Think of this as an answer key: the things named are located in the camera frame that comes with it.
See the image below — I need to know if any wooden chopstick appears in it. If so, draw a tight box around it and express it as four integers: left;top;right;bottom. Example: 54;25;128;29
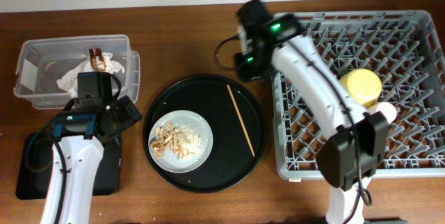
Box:
226;84;256;157

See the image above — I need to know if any white paper napkin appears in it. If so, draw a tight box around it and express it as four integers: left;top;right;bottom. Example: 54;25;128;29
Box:
56;51;126;98

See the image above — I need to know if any gold brown snack wrapper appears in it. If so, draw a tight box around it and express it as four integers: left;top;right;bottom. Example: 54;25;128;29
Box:
88;48;106;72

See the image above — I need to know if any grey round plate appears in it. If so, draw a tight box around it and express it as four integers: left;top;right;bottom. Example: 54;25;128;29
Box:
147;110;213;173

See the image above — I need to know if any food scraps and rice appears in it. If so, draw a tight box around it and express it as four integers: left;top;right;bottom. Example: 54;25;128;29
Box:
149;122;205;159

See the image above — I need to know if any yellow plastic bowl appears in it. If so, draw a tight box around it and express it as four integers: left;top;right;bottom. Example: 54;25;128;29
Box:
339;68;382;108

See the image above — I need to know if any pink plastic cup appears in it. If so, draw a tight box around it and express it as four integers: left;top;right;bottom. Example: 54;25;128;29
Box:
367;102;397;124

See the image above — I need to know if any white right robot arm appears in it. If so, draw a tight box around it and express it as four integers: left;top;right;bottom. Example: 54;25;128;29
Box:
234;0;389;223

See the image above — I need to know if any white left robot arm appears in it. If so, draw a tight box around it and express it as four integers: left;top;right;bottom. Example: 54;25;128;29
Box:
41;72;142;223

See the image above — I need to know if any clear plastic waste bin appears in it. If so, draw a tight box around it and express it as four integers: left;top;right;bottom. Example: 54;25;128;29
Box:
14;34;140;109

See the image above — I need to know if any black rectangular waste tray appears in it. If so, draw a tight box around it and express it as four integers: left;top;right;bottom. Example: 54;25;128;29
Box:
15;134;122;200

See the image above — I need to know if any grey dishwasher rack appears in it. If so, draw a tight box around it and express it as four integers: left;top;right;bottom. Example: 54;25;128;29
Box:
272;10;444;182

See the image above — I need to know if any round black serving tray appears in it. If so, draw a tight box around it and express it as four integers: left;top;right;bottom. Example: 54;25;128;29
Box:
143;74;267;193

